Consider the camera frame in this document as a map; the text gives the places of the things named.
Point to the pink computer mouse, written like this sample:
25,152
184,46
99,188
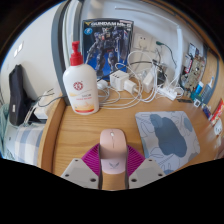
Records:
113,146

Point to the white red-capped lotion pump bottle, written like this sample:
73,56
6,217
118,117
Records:
80,90

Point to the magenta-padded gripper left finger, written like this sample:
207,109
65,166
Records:
78,171

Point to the blue snack packet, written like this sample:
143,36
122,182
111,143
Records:
206,111

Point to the black bag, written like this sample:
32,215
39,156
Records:
18,96

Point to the tan robot model kit box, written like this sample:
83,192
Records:
193,68

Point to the teal blanket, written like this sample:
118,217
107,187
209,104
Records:
3,130

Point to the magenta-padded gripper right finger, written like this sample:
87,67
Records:
146,171

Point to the blue spray bottle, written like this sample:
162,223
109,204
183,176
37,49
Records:
207,93

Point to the white multi-port charger block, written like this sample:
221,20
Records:
118,80

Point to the white wall light switches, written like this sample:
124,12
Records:
18,49

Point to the small white cube clock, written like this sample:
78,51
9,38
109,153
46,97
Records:
197,103

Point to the grey blue-print mouse pad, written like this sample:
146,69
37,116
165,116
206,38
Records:
168,138

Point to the blue robot model kit box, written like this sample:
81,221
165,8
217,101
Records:
108,43

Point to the white wall socket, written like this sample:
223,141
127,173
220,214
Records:
142,42

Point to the white power strip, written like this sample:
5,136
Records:
166,93

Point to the blue white checked bedding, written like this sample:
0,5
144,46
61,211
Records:
25,143

